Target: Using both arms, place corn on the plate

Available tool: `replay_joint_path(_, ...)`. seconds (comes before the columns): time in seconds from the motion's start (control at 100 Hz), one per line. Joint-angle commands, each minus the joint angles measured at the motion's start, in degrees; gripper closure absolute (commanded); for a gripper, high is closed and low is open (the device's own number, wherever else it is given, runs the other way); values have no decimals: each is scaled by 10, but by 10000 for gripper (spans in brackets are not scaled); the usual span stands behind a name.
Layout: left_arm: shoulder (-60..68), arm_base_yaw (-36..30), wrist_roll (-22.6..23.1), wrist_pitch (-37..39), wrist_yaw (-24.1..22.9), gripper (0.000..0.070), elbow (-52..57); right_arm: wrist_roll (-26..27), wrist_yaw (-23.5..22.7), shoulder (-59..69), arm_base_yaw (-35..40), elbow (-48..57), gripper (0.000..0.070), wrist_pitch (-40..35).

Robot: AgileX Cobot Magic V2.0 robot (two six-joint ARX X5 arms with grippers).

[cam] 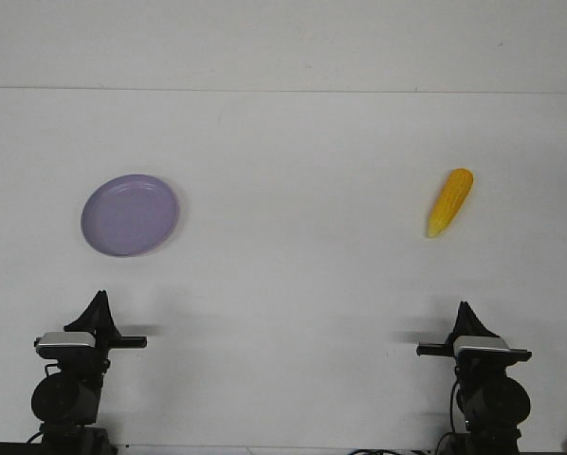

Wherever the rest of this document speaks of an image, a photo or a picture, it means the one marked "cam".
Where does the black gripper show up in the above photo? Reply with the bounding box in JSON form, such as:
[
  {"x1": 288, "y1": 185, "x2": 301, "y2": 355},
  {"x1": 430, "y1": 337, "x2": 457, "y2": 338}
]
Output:
[
  {"x1": 47, "y1": 290, "x2": 147, "y2": 378},
  {"x1": 416, "y1": 300, "x2": 531, "y2": 379}
]

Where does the purple round plate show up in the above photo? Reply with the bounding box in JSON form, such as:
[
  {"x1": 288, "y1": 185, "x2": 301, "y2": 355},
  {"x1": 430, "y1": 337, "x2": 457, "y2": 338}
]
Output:
[{"x1": 80, "y1": 174, "x2": 180, "y2": 257}]

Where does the yellow corn cob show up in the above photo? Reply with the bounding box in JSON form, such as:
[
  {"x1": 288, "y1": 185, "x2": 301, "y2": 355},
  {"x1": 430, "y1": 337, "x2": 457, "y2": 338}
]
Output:
[{"x1": 426, "y1": 168, "x2": 474, "y2": 239}]

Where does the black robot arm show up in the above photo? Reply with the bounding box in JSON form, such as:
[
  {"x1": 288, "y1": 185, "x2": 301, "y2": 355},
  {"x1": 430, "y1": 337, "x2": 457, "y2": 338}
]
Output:
[
  {"x1": 0, "y1": 290, "x2": 147, "y2": 455},
  {"x1": 416, "y1": 301, "x2": 533, "y2": 454}
]

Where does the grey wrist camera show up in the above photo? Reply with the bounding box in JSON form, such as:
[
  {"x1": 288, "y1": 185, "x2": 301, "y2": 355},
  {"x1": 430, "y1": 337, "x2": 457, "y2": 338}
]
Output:
[
  {"x1": 453, "y1": 336, "x2": 510, "y2": 360},
  {"x1": 34, "y1": 332, "x2": 96, "y2": 359}
]

